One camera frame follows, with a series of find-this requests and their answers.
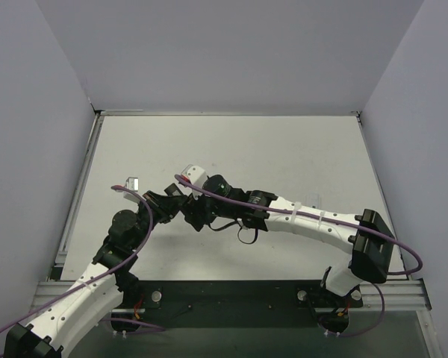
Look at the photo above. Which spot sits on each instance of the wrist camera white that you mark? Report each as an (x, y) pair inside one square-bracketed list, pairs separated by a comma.
[(195, 175), (132, 188)]

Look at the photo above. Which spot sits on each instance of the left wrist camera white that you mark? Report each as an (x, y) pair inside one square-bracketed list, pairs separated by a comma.
[(132, 188)]

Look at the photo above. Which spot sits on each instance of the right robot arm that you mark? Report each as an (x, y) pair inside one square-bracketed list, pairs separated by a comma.
[(365, 239)]

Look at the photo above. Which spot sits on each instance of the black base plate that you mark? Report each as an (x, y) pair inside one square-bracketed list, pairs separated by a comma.
[(174, 304)]

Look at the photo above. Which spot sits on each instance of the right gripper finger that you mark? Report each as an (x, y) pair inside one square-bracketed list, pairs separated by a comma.
[(196, 224), (190, 213)]

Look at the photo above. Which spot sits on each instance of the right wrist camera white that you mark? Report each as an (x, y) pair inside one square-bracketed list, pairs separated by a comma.
[(195, 175)]

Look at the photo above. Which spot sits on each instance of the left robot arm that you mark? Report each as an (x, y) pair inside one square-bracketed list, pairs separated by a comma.
[(58, 327)]

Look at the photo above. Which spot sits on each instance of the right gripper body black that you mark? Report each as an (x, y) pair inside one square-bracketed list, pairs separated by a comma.
[(200, 210)]

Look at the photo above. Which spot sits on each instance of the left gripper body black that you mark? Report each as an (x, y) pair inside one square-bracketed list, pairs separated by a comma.
[(157, 203)]

